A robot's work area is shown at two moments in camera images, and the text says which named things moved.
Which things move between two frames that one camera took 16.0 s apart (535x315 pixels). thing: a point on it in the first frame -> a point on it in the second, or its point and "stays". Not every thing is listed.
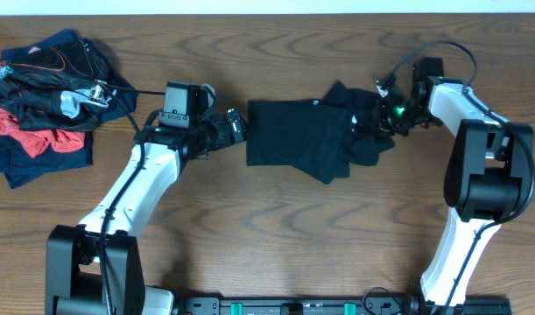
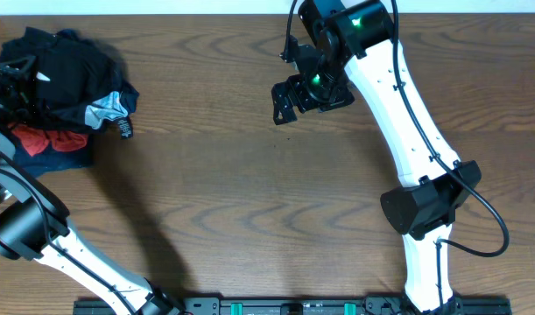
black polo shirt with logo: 321,137 -> 71,71
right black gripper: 382,128 -> 299,83
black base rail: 336,306 stays
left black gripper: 222,138 -> 25,94
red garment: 5,124 stays
